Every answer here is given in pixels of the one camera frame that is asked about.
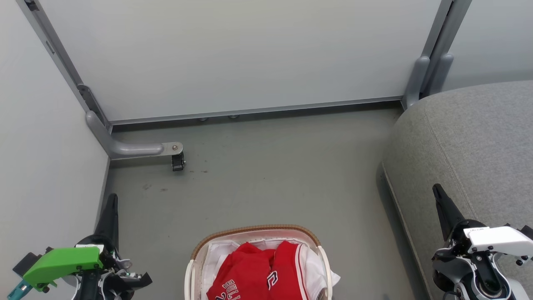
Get grey metal partition post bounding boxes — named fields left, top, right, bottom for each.
left=16, top=0, right=113, bottom=128
left=421, top=0, right=473, bottom=59

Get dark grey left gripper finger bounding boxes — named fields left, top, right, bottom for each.
left=95, top=193, right=120, bottom=250

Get white laundry basket brown rim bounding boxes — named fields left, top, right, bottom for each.
left=184, top=225, right=334, bottom=300

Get white cloth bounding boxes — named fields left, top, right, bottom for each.
left=201, top=238, right=341, bottom=300

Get red basketball jersey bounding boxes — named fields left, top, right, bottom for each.
left=206, top=242, right=275, bottom=300

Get grey partition foot long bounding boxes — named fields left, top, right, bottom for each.
left=85, top=110, right=184, bottom=161

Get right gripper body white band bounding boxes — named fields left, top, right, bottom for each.
left=431, top=220, right=533, bottom=300

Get grey fabric sofa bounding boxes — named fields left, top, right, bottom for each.
left=377, top=80, right=533, bottom=300

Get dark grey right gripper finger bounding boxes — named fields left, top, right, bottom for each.
left=432, top=184, right=466, bottom=242

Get grey partition foot upright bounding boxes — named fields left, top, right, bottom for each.
left=402, top=55, right=430, bottom=110
left=425, top=53, right=454, bottom=99

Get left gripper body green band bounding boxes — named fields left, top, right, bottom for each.
left=12, top=235, right=152, bottom=300

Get grey metal partition rail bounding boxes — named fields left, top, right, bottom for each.
left=109, top=97, right=404, bottom=125

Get red shorts white stripes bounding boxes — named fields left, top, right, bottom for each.
left=266, top=240, right=311, bottom=300

